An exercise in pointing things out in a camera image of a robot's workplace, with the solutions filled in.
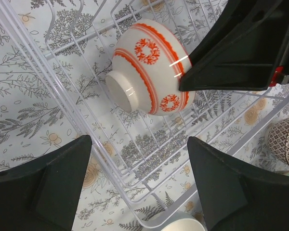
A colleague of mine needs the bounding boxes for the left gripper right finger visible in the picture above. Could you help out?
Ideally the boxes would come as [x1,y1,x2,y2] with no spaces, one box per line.
[187,137,289,231]

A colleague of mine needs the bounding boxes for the brown geometric patterned bowl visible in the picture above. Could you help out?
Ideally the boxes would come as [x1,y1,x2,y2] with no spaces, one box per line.
[264,118,289,166]

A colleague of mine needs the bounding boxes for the floral table mat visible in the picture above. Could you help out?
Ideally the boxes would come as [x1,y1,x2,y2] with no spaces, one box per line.
[0,0,289,231]

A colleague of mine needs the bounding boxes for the mint green bowl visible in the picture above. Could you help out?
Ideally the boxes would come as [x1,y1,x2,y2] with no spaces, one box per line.
[142,211,206,231]

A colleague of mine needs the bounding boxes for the orange floral bowl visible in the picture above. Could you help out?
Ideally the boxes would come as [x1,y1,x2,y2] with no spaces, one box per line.
[105,19,196,116]

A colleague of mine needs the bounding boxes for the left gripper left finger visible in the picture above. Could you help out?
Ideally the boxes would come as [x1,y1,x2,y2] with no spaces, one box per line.
[0,135,92,231]

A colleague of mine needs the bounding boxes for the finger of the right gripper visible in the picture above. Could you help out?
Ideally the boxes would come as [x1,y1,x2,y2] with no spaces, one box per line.
[179,0,289,91]

